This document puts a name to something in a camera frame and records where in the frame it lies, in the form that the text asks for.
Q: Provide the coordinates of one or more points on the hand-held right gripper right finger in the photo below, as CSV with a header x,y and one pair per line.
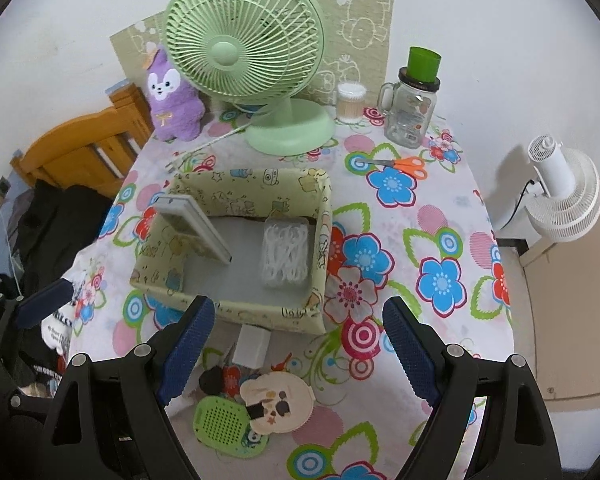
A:
x,y
410,350

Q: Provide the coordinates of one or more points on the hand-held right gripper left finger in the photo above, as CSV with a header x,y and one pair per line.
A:
x,y
187,345

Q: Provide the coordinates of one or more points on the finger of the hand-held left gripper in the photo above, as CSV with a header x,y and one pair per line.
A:
x,y
0,377
45,302

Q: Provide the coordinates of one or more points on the white round device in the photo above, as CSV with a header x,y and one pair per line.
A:
x,y
251,345

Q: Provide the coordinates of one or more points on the green perforated case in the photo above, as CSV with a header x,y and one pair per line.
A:
x,y
220,422

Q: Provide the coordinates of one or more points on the cartoon print storage box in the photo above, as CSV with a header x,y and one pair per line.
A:
x,y
260,195

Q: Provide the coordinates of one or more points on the white printed cloth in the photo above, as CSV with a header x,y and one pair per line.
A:
x,y
55,332

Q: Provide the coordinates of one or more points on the black clothing pile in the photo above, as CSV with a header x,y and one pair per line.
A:
x,y
60,230

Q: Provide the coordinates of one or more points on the floral tablecloth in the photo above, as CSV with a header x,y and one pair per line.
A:
x,y
430,240

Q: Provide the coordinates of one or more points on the white remote control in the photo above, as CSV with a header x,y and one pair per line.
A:
x,y
190,225

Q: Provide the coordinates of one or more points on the wooden chair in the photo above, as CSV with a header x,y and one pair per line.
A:
x,y
80,145

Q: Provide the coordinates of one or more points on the white floor fan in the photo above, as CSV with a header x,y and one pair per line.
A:
x,y
565,195

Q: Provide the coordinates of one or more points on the glass mug jar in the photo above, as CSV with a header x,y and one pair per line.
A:
x,y
410,120

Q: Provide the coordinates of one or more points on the purple plush bunny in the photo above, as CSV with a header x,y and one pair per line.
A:
x,y
172,105

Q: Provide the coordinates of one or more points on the cotton swab container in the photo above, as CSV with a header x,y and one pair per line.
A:
x,y
351,105

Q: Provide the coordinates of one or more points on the green plastic cup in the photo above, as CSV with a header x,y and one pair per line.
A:
x,y
424,65

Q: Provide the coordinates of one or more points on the green desk fan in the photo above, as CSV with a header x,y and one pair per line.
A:
x,y
245,50

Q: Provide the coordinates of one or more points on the wall socket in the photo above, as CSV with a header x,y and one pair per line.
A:
x,y
2,186

